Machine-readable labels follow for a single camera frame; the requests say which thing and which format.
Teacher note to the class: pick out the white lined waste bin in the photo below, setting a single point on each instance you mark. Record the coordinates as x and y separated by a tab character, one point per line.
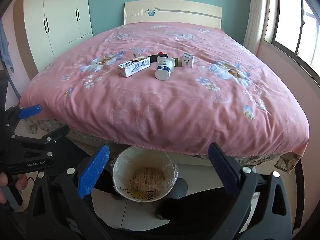
145	180

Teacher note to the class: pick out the red block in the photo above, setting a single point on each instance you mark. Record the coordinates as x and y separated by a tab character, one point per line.
159	54

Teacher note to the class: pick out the cream wooden headboard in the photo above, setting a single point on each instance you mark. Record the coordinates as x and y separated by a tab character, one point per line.
187	7

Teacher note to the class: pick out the white plastic bottle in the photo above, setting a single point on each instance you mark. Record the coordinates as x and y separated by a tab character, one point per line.
163	67

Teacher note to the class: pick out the cream wardrobe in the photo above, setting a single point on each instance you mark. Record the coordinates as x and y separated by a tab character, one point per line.
60	10

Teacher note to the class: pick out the cream curtain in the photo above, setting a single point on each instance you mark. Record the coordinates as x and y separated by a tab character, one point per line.
257	17

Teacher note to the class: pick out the blue hanging cloth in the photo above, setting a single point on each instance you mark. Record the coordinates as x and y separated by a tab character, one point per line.
5	47

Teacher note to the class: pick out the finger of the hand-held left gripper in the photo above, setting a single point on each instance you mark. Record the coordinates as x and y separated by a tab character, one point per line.
56	133
30	111

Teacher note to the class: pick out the black foam cylinder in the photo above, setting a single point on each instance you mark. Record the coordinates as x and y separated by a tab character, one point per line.
152	57

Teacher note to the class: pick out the long white carton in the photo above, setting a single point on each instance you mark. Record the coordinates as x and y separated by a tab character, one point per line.
135	67

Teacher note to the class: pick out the dark green block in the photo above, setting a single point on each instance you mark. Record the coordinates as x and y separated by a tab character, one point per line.
177	62

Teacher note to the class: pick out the pink floral blanket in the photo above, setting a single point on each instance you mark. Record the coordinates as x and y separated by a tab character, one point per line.
150	105

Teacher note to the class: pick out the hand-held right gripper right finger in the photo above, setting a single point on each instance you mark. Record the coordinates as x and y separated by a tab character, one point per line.
222	168

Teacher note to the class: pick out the person's left hand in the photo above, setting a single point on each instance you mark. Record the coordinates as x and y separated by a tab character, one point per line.
22	182

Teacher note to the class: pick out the floral bed sheet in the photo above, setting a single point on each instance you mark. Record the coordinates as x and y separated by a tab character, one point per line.
285	162

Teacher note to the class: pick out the small white box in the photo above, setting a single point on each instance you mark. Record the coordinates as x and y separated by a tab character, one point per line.
187	60

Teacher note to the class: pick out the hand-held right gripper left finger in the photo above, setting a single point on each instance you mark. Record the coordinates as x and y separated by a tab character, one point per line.
92	173

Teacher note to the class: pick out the window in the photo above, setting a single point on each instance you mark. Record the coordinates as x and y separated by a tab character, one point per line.
287	17

